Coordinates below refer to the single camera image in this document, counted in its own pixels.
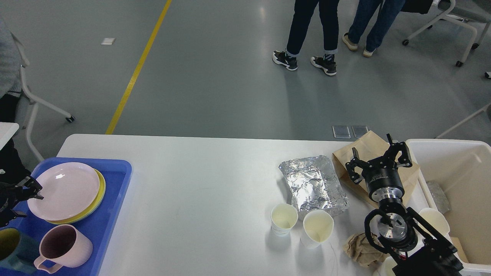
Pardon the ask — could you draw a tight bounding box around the person in blue jeans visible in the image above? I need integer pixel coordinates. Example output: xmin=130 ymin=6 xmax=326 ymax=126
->
xmin=342 ymin=0 xmax=406 ymax=58

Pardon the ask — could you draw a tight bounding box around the person in black trousers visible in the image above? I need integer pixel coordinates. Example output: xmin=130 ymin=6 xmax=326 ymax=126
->
xmin=272 ymin=0 xmax=339 ymax=76

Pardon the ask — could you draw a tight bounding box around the blue plastic tray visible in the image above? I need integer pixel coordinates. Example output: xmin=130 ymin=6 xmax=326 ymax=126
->
xmin=0 ymin=157 xmax=132 ymax=276

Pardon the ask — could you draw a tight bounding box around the white paper cup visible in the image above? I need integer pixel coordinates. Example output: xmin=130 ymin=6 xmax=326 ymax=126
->
xmin=270 ymin=203 xmax=298 ymax=237
xmin=300 ymin=210 xmax=334 ymax=249

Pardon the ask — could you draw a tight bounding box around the left white paper cup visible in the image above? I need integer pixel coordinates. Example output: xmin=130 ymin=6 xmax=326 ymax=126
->
xmin=270 ymin=203 xmax=298 ymax=237

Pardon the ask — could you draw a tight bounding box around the crumpled brown paper napkin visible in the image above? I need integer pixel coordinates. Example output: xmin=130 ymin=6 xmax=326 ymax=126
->
xmin=343 ymin=233 xmax=389 ymax=268

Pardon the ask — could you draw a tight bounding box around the left metal floor plate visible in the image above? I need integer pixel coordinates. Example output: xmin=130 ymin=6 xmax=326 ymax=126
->
xmin=333 ymin=125 xmax=351 ymax=139

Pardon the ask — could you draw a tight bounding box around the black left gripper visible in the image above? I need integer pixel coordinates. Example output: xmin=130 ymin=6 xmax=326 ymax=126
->
xmin=0 ymin=176 xmax=44 ymax=227

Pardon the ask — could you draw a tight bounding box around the pink plate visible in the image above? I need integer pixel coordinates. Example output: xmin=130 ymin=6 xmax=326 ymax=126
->
xmin=28 ymin=162 xmax=99 ymax=221

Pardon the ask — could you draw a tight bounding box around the white paper on floor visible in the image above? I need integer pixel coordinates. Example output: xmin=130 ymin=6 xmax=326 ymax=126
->
xmin=101 ymin=37 xmax=116 ymax=46

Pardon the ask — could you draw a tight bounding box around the brown paper bag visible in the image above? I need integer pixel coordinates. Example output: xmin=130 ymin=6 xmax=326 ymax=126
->
xmin=331 ymin=131 xmax=420 ymax=207

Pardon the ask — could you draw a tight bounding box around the crumpled aluminium foil tray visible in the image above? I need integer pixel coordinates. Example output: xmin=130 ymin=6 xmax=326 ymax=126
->
xmin=278 ymin=155 xmax=350 ymax=220

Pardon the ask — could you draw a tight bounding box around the white chair left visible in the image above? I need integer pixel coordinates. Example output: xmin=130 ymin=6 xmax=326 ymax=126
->
xmin=4 ymin=26 xmax=75 ymax=162

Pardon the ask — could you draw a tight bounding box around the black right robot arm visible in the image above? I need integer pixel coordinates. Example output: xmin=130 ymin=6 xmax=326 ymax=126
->
xmin=345 ymin=134 xmax=463 ymax=276

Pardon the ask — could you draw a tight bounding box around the white office chair right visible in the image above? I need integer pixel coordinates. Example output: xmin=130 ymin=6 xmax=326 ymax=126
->
xmin=402 ymin=0 xmax=491 ymax=67

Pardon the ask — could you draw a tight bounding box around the paper cup in bin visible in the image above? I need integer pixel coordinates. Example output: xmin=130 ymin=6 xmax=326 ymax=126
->
xmin=419 ymin=208 xmax=450 ymax=237

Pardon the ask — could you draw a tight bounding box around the yellow-green plate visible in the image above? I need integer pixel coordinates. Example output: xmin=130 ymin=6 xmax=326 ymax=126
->
xmin=45 ymin=169 xmax=106 ymax=225

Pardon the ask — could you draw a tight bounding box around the white cup bottom edge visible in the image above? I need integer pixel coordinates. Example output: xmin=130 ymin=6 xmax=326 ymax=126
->
xmin=372 ymin=256 xmax=397 ymax=276

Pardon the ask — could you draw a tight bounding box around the right metal floor plate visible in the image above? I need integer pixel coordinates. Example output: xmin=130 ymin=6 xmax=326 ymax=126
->
xmin=351 ymin=125 xmax=369 ymax=139

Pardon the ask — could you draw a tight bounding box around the white plastic bin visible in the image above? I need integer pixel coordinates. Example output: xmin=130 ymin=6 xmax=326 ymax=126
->
xmin=406 ymin=139 xmax=491 ymax=276

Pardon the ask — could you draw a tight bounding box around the metal floor plate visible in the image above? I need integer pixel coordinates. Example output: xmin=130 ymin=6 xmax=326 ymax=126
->
xmin=351 ymin=125 xmax=369 ymax=139
xmin=333 ymin=125 xmax=351 ymax=139

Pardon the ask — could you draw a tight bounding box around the pink mug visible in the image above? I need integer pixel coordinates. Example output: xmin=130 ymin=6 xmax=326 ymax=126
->
xmin=33 ymin=224 xmax=93 ymax=274

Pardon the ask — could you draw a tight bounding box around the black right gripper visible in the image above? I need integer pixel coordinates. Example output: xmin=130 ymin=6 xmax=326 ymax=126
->
xmin=345 ymin=133 xmax=413 ymax=202

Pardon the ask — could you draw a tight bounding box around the right white paper cup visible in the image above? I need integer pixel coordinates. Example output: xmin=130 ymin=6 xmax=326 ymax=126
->
xmin=300 ymin=210 xmax=334 ymax=249

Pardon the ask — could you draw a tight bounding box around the white chair leg right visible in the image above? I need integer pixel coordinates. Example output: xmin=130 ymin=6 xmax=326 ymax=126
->
xmin=434 ymin=103 xmax=491 ymax=139

